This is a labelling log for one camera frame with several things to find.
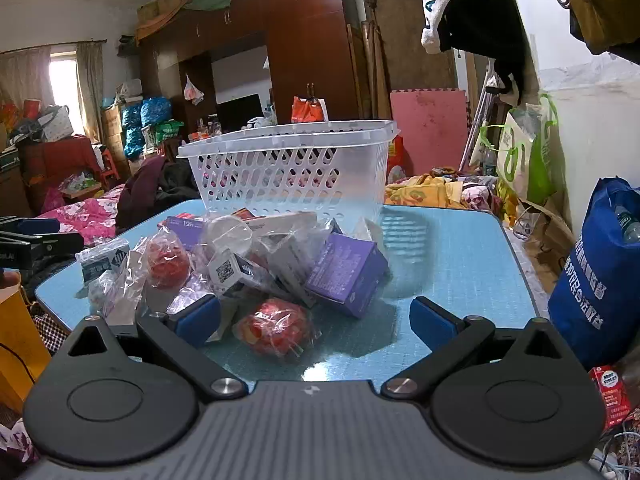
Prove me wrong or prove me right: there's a dark grey box in bag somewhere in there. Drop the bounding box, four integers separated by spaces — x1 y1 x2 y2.
75 239 132 282

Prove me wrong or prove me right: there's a dark clothes pile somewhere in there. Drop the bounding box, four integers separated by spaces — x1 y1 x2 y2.
115 155 202 234

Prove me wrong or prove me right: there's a long white box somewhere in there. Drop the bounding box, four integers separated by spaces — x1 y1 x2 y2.
249 211 319 235

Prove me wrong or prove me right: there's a yellow patterned blanket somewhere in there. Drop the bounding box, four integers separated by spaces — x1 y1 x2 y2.
384 173 502 210

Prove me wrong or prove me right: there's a window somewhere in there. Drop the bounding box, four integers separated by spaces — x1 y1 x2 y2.
49 47 84 132

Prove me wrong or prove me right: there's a red item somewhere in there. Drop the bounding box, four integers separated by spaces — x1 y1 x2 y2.
231 298 322 359
144 236 194 291

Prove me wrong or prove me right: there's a red cloth covered cabinet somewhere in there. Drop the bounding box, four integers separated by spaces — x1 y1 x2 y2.
17 135 102 197

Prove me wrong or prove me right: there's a metal crutch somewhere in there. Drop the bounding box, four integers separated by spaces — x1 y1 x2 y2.
459 57 502 172

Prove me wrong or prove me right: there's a red carton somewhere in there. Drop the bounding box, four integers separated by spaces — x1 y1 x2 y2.
587 364 632 432

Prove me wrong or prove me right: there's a white box with square code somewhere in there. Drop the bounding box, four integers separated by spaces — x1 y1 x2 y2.
206 250 257 287

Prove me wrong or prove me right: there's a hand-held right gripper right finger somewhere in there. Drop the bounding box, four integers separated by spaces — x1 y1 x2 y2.
380 296 577 403

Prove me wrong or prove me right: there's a large purple box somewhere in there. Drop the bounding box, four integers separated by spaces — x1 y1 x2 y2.
304 232 390 319

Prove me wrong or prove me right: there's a white plastic basket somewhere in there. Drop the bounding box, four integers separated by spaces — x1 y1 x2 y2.
176 119 403 227

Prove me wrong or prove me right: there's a small purple box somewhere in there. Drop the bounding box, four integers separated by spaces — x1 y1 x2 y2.
159 215 207 252

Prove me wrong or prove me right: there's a grey box in clear bag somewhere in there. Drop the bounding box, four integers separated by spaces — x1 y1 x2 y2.
266 234 322 307

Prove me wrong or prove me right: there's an olive hanging bag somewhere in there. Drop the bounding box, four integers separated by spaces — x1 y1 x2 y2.
569 0 640 57

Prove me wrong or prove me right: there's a red stool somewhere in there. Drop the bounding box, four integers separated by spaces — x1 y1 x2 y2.
92 144 122 189

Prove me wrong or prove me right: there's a blue shopping bag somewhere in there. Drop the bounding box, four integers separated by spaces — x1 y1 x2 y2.
547 176 640 369

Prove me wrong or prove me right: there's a hanging pink plastic bag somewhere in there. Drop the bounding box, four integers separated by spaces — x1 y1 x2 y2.
183 74 205 106

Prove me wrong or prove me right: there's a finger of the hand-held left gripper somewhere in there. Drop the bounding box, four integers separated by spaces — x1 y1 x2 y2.
0 215 63 236
15 232 85 267

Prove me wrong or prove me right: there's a clear plastic bag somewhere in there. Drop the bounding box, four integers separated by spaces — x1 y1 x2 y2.
86 255 147 327

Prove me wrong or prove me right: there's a blue plastic bag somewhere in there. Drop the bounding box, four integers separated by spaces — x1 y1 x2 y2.
122 104 144 157
139 97 174 129

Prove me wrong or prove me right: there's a pink foam mat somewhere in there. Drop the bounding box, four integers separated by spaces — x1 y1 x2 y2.
389 88 471 177

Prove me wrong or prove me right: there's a brown wooden wardrobe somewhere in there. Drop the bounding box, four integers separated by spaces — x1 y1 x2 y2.
136 0 362 142

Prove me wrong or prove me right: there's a beige curtain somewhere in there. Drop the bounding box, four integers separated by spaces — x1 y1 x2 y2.
75 41 105 144
0 50 54 112

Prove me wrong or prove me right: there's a black television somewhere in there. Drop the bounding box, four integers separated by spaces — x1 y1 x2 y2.
215 93 264 134

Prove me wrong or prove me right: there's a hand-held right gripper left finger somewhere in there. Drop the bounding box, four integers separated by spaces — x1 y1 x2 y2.
66 294 249 404

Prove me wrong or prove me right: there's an orange bag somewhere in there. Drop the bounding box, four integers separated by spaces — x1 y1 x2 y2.
291 95 330 124

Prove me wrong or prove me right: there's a yellow box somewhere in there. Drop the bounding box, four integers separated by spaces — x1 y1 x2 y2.
0 284 52 414

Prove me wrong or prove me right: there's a brown paper bag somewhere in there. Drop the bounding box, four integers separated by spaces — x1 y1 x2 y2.
514 195 577 292

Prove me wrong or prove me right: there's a pink floral blanket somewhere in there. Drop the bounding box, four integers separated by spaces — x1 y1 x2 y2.
34 184 127 247

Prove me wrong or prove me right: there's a white bottle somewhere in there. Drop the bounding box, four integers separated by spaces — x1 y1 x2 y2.
199 214 255 262

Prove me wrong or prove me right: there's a white patterned gift bag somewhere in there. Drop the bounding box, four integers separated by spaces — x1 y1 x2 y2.
37 104 75 144

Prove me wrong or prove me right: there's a green white tote bag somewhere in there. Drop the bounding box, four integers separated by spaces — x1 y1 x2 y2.
494 93 562 207

